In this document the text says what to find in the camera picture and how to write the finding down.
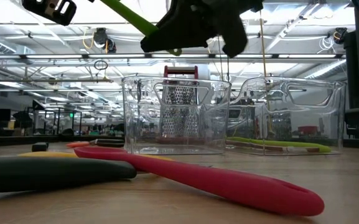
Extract background robot workstation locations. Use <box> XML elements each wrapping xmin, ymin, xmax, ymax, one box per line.
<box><xmin>26</xmin><ymin>99</ymin><xmax>83</xmax><ymax>137</ymax></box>

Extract red background box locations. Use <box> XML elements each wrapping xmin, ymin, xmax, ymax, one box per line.
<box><xmin>297</xmin><ymin>125</ymin><xmax>319</xmax><ymax>136</ymax></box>

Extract white box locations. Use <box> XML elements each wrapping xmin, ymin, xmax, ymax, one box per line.
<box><xmin>197</xmin><ymin>63</ymin><xmax>212</xmax><ymax>82</ymax></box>

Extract black ceiling cable reel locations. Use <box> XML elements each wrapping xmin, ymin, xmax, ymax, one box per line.
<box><xmin>333</xmin><ymin>27</ymin><xmax>348</xmax><ymax>42</ymax></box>
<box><xmin>92</xmin><ymin>27</ymin><xmax>117</xmax><ymax>54</ymax></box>

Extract red spoon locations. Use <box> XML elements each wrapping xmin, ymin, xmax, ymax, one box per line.
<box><xmin>74</xmin><ymin>146</ymin><xmax>325</xmax><ymax>217</ymax></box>

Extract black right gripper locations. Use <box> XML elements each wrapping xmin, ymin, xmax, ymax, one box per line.
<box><xmin>140</xmin><ymin>0</ymin><xmax>264</xmax><ymax>58</ymax></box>

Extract long ceiling light strip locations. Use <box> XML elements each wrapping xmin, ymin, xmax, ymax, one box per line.
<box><xmin>0</xmin><ymin>53</ymin><xmax>345</xmax><ymax>60</ymax></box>

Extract small black block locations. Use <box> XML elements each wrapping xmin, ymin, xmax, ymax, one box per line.
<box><xmin>31</xmin><ymin>142</ymin><xmax>49</xmax><ymax>152</ymax></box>

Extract yellow spatula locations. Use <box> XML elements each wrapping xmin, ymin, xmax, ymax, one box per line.
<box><xmin>17</xmin><ymin>151</ymin><xmax>174</xmax><ymax>162</ymax></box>

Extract clear plastic bin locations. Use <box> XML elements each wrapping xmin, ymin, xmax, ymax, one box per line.
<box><xmin>121</xmin><ymin>75</ymin><xmax>232</xmax><ymax>156</ymax></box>
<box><xmin>225</xmin><ymin>76</ymin><xmax>347</xmax><ymax>156</ymax></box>

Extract red metal box grater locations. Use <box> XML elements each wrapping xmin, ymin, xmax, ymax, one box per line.
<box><xmin>157</xmin><ymin>65</ymin><xmax>211</xmax><ymax>146</ymax></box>

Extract light green spoon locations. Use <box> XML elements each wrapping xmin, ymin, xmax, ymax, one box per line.
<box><xmin>227</xmin><ymin>136</ymin><xmax>332</xmax><ymax>154</ymax></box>

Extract green spatula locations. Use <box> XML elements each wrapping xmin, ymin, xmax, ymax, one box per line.
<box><xmin>100</xmin><ymin>0</ymin><xmax>183</xmax><ymax>57</ymax></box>

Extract yellow hanging cord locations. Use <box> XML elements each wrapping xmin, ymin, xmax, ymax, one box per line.
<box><xmin>258</xmin><ymin>9</ymin><xmax>275</xmax><ymax>139</ymax></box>

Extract black-handled silver-blade knife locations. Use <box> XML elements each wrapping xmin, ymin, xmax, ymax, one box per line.
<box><xmin>88</xmin><ymin>138</ymin><xmax>126</xmax><ymax>148</ymax></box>
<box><xmin>0</xmin><ymin>157</ymin><xmax>138</xmax><ymax>194</ymax></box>

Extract black hanging cable ring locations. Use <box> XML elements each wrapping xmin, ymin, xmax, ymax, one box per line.
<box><xmin>93</xmin><ymin>59</ymin><xmax>109</xmax><ymax>71</ymax></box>

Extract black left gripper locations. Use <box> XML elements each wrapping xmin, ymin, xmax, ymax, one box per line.
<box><xmin>21</xmin><ymin>0</ymin><xmax>78</xmax><ymax>27</ymax></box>

